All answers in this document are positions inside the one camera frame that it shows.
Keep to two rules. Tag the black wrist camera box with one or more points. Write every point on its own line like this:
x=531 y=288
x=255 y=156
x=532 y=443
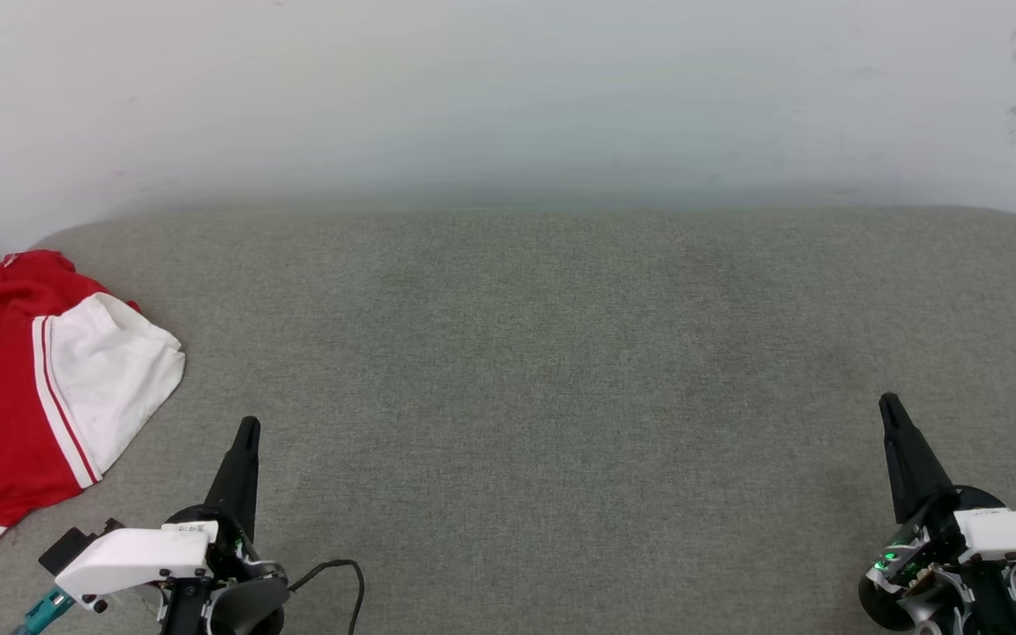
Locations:
x=67 y=549

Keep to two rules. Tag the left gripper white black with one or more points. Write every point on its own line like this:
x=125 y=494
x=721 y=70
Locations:
x=133 y=557

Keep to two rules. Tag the grey fabric sofa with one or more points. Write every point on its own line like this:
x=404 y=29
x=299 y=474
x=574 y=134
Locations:
x=561 y=397

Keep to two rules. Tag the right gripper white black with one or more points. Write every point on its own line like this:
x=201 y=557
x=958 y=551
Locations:
x=1015 y=534

